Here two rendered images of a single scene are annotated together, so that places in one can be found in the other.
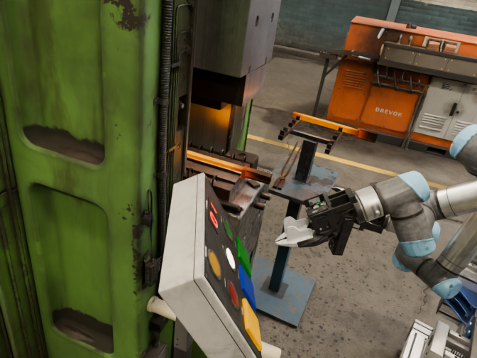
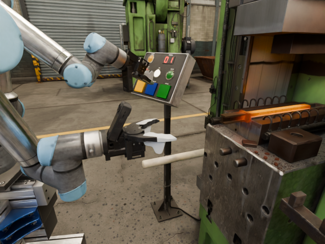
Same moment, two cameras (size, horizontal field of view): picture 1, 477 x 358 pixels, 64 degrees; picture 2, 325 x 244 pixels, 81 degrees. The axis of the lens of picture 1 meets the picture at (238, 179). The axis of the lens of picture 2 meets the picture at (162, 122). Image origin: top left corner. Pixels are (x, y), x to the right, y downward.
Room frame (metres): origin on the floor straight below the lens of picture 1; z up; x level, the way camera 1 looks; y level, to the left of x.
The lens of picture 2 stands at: (1.53, -0.64, 1.23)
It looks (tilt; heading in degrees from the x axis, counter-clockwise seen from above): 22 degrees down; 144
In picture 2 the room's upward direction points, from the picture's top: straight up
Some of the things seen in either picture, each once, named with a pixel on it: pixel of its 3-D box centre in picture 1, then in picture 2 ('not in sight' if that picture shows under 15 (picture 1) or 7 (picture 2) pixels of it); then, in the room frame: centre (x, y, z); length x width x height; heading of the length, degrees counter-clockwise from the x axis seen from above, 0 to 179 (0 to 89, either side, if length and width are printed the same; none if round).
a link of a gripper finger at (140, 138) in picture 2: not in sight; (143, 136); (1.11, -0.40, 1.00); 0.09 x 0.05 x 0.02; 38
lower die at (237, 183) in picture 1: (187, 167); (280, 117); (1.23, 0.19, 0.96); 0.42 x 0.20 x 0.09; 74
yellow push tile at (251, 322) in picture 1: (250, 324); (140, 86); (0.53, -0.07, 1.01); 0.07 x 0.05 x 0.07; 9
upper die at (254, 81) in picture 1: (194, 69); (303, 20); (1.23, 0.19, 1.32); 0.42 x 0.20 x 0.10; 74
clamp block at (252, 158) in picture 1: (240, 162); (294, 144); (1.36, 0.00, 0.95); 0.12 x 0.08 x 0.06; 74
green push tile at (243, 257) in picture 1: (241, 257); (164, 91); (0.72, -0.04, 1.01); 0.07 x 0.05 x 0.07; 9
